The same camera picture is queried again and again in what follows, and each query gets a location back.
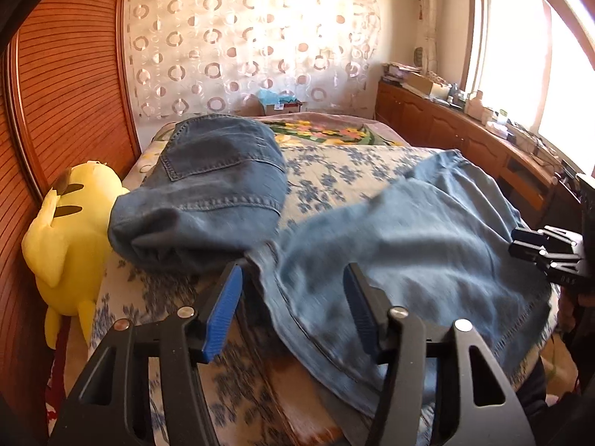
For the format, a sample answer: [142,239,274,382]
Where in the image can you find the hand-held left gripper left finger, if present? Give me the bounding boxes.
[46,262,245,446]

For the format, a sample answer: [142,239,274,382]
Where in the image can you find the dark blue jeans pants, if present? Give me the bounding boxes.
[108,114,288,276]

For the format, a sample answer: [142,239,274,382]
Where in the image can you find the colourful floral blanket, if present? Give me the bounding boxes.
[258,112,411,150]

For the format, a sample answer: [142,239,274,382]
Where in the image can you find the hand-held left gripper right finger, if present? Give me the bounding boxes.
[343,262,537,446]

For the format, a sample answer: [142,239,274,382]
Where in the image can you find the blue floral bedsheet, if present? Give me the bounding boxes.
[89,123,559,446]

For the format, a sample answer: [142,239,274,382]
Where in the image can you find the yellow plush toy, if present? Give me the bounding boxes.
[22,160,131,350]

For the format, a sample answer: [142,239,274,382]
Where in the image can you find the wooden cabinet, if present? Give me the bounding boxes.
[374,79,582,229]

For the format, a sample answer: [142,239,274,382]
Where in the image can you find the cardboard box with red print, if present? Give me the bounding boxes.
[265,100,306,116]

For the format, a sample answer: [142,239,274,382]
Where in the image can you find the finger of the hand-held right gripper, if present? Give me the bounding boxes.
[509,229,548,257]
[534,253,561,274]

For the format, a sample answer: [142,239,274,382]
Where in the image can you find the sheer curtain with circles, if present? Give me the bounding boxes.
[125,0,383,120]

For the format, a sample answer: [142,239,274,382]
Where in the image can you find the window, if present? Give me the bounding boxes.
[465,0,595,172]

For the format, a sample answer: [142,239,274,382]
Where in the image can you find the light blue jeans pants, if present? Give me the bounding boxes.
[246,149,565,420]

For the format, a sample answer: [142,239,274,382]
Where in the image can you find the stack of papers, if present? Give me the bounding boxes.
[381,62,420,81]

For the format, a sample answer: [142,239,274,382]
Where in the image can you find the white plastic jug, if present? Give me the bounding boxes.
[466,90,485,118]

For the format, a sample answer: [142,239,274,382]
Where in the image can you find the red patterned cloth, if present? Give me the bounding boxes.
[44,344,70,433]

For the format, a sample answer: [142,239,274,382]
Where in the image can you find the plain cardboard box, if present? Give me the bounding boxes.
[403,74,448,97]

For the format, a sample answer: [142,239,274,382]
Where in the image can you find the beige patterned window curtain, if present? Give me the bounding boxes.
[413,0,440,75]

